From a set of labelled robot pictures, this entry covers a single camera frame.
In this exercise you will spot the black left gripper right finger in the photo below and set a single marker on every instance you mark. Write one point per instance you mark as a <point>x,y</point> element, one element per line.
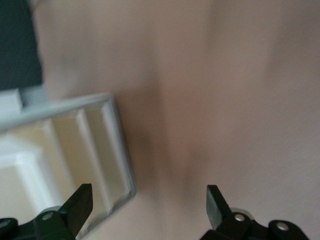
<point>217,212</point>

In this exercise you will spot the white drawer cabinet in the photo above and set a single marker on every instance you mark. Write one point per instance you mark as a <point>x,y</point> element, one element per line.
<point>122,150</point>

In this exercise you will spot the cream cabinet drawer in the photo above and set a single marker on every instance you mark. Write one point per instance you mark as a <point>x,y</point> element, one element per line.
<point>25,175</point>
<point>80,155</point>
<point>110,160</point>

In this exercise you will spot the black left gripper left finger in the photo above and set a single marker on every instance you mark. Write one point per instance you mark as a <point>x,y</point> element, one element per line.
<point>77,210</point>

